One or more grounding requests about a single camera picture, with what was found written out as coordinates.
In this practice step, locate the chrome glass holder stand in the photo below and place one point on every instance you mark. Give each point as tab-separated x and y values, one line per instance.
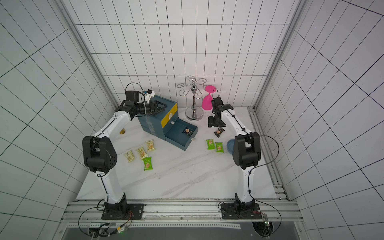
191	85

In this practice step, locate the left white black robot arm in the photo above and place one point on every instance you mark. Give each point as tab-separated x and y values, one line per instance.
101	158

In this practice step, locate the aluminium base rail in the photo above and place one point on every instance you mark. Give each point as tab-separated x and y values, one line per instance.
87	215

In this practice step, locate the yellow cookie packet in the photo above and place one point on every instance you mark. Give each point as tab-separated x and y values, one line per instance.
130	156
150	145
142	153

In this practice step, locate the blue ceramic bowl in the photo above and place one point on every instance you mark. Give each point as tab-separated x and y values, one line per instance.
230	146

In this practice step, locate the teal drawer cabinet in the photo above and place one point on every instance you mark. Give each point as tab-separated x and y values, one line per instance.
152	124

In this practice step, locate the teal bottom drawer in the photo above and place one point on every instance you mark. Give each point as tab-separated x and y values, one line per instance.
182	140

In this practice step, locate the green cookie packet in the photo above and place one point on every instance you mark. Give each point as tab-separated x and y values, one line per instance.
147	163
219	148
210	144

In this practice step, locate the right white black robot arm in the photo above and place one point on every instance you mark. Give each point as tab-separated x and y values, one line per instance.
246	154

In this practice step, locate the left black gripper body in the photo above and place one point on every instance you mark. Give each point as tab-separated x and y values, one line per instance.
146	108

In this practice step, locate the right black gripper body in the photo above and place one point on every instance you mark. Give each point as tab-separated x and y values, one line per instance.
216	120

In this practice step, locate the pink plastic wine glass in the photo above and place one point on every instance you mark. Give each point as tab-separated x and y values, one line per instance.
207	101

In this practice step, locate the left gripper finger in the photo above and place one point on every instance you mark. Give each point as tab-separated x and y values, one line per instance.
160	104
160	110

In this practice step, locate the yellow top drawer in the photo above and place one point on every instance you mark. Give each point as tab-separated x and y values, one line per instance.
169	114

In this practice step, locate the black cookie packet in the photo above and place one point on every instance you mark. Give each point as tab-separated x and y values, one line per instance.
219	131
188	131

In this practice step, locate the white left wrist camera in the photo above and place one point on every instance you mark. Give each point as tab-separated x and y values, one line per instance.
149	94

